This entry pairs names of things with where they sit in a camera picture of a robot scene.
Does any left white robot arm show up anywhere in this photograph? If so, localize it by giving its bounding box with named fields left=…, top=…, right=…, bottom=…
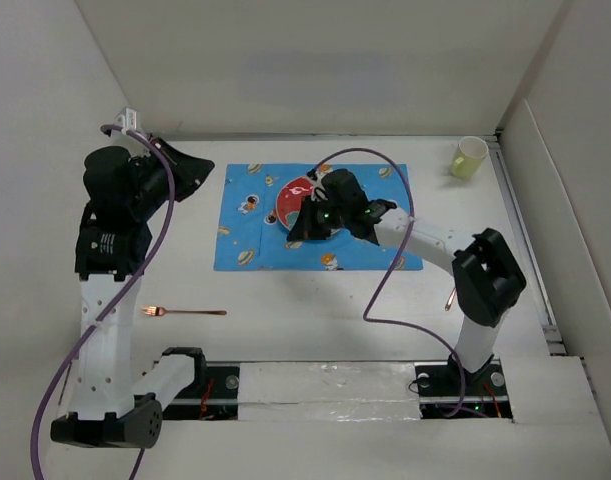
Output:
left=50, top=138, right=214, bottom=449

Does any copper fork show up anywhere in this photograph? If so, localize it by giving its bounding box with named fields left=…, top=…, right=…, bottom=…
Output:
left=140, top=306, right=227, bottom=317

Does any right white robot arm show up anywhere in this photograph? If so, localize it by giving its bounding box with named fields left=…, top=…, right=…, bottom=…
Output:
left=288, top=169, right=526, bottom=394

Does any pale yellow mug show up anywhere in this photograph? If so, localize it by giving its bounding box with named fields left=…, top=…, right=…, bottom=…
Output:
left=449, top=136, right=489, bottom=180

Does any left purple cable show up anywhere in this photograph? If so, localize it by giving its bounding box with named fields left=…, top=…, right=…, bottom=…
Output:
left=30, top=124, right=177, bottom=480

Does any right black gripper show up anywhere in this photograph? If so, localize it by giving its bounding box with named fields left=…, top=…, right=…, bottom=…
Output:
left=290, top=192, right=351, bottom=238

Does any red and teal plate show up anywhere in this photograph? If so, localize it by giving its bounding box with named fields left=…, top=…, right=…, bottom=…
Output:
left=275, top=176, right=314, bottom=231

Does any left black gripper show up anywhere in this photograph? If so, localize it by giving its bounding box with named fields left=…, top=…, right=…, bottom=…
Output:
left=129, top=137, right=215, bottom=220

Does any blue space-print cloth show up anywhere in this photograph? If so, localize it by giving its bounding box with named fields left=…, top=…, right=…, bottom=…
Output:
left=214, top=163, right=399, bottom=271

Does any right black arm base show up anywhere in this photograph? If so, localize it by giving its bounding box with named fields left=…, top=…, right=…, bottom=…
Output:
left=408, top=360, right=513, bottom=420

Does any copper spoon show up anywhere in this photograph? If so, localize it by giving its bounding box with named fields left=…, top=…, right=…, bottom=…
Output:
left=444, top=287, right=456, bottom=311

